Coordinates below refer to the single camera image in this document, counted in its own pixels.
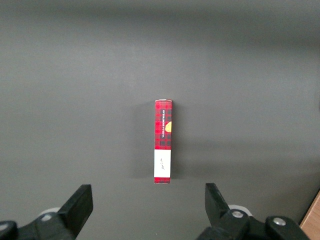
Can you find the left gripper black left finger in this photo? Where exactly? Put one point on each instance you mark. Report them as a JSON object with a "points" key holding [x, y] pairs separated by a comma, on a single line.
{"points": [[62, 225]]}

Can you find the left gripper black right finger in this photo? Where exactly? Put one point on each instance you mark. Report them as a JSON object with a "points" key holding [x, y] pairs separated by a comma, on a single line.
{"points": [[230, 227]]}

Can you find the light wooden cabinet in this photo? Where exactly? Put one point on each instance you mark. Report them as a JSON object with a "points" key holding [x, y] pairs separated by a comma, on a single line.
{"points": [[313, 220]]}

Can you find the red plaid shortbread box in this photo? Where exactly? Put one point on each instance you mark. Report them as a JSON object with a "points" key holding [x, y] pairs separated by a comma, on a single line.
{"points": [[162, 140]]}

